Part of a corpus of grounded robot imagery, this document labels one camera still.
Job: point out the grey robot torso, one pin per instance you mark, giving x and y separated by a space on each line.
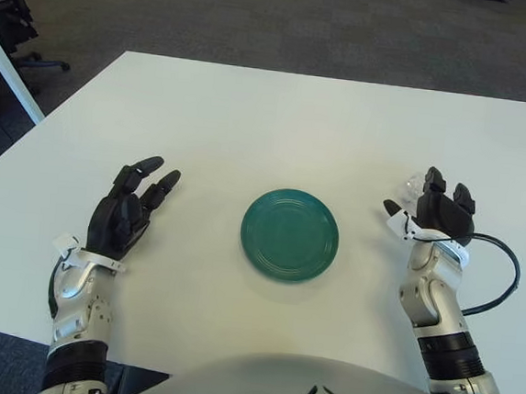
274 387

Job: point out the black office chair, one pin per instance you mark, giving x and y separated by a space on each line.
12 13

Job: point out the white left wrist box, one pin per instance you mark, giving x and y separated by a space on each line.
63 241

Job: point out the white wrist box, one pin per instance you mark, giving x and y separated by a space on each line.
63 241
399 225

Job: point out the clear plastic bottle blue cap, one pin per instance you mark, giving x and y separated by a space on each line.
411 187

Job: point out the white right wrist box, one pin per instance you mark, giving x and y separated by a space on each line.
399 225

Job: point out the green round plate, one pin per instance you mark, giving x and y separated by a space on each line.
289 236

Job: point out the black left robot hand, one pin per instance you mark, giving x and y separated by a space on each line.
113 225

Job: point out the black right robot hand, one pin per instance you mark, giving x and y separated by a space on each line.
445 217

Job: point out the white side table leg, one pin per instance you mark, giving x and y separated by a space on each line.
11 73

